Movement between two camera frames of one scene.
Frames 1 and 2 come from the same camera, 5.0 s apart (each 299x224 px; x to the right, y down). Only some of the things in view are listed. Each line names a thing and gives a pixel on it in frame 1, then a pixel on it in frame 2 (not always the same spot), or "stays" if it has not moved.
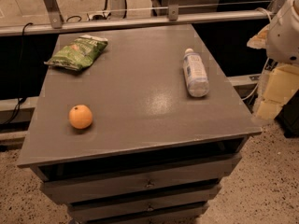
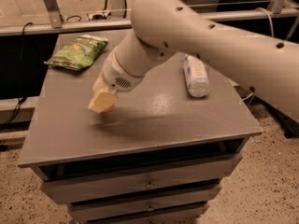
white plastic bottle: x=194 y=73 stays
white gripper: x=284 y=38 -> x=116 y=75
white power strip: x=99 y=17 stays
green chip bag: x=78 y=54 stays
